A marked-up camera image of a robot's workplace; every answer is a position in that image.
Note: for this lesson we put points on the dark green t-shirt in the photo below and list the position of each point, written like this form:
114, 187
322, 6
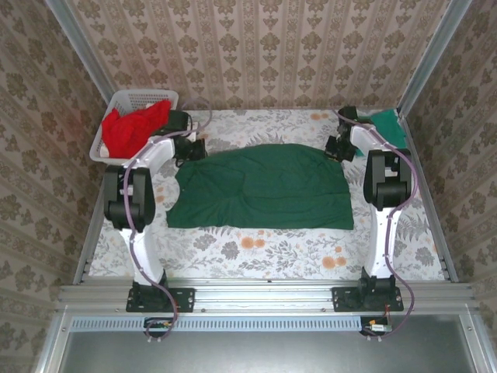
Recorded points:
272, 190

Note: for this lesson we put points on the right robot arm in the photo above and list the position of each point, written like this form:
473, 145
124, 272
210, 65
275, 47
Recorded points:
384, 248

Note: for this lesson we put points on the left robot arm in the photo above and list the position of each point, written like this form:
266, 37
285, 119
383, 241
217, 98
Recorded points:
143, 252

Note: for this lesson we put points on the teal folded t-shirt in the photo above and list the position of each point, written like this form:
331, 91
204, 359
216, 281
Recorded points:
388, 124

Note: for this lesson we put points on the red t-shirt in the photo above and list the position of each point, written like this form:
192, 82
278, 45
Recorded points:
128, 132

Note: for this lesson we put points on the white plastic laundry basket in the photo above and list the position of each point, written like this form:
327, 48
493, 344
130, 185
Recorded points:
136, 97

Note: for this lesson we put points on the floral print tablecloth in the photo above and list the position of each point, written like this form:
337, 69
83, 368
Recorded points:
272, 252

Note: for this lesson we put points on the wide aluminium extrusion beam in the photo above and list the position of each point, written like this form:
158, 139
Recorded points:
272, 295

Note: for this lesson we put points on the black controller module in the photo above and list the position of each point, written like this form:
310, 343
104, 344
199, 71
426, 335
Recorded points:
376, 327
159, 326

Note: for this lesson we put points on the grey sheet metal panel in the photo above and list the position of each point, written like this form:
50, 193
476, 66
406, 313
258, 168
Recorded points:
272, 353

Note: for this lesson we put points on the aluminium frame post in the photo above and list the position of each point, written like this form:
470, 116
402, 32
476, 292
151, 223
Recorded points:
435, 54
77, 42

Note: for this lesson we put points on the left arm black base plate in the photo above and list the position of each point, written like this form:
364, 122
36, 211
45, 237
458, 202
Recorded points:
182, 299

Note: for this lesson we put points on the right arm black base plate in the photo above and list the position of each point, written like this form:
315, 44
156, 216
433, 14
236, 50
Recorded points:
345, 299

